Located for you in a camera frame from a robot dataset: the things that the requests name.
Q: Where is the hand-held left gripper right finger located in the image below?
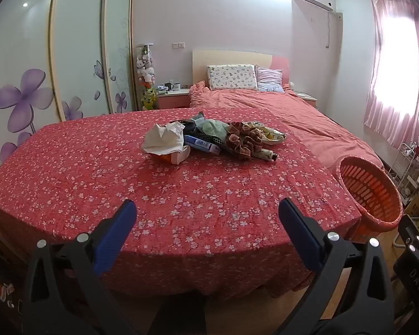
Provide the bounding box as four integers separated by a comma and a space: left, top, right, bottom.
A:
278, 198, 395, 335

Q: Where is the yellow snack bag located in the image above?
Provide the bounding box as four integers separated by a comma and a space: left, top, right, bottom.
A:
246, 121, 287, 146

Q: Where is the pink white nightstand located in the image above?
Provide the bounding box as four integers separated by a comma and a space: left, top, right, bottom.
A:
156, 89, 191, 110

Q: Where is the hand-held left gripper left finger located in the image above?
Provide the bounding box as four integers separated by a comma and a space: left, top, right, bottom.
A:
23, 199, 138, 335

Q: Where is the pink curtain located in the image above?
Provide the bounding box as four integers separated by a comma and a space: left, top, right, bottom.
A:
363, 0, 419, 149

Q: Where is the floral sliding door wardrobe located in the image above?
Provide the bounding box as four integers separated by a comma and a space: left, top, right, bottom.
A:
0, 0, 137, 161

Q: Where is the white tissue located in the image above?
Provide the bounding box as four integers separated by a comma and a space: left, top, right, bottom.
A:
141, 122, 185, 156

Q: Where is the white wire rack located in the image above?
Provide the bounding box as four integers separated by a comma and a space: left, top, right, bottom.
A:
386, 141, 419, 203

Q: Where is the cream tube with black cap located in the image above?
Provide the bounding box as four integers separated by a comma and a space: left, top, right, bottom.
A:
255, 147, 278, 161

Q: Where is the pink striped pillow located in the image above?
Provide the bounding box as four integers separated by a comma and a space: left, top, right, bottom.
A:
255, 66, 285, 94

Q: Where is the wooden nightstand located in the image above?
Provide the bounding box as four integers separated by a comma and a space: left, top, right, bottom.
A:
295, 91, 318, 109

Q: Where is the blue white packet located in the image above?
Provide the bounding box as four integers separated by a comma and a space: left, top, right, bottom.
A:
185, 135, 222, 155

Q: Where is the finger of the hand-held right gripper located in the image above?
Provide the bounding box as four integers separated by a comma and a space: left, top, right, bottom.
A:
397, 214, 419, 262

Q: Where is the white floral pillow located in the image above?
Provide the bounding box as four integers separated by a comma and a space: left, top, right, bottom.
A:
207, 64, 258, 91

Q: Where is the yellow plush toy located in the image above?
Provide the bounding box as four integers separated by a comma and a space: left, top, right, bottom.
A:
141, 85, 158, 110

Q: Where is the black mesh sheet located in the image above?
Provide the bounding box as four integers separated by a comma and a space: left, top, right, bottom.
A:
192, 131, 228, 147

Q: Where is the red floral tablecloth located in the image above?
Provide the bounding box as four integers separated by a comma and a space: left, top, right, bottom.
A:
0, 107, 362, 299

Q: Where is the salmon pink duvet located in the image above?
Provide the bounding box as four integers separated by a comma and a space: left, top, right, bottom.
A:
189, 80, 385, 178

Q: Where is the brown plaid scrunchie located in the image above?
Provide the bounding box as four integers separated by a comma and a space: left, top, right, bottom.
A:
224, 121, 264, 161

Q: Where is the orange plastic basket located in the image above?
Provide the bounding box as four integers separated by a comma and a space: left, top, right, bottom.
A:
339, 155, 404, 245

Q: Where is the orange white box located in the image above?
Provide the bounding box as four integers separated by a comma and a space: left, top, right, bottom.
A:
154, 145, 191, 166

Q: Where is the hanging plush toy holder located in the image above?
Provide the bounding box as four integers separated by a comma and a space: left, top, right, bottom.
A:
135, 44, 157, 88

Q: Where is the white air conditioner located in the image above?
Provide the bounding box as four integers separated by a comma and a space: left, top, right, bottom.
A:
292, 0, 334, 12

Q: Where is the pale green cloth cap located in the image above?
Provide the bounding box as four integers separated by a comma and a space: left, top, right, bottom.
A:
199, 119, 231, 138

